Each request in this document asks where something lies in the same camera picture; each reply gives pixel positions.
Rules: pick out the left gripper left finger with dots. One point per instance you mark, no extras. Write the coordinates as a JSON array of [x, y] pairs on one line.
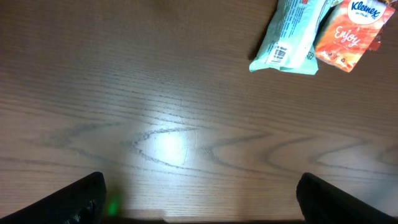
[[80, 202]]

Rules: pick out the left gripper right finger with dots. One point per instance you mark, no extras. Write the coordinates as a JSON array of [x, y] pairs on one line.
[[323, 203]]

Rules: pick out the mint green snack packet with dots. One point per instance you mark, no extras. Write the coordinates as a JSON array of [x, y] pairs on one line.
[[289, 39]]

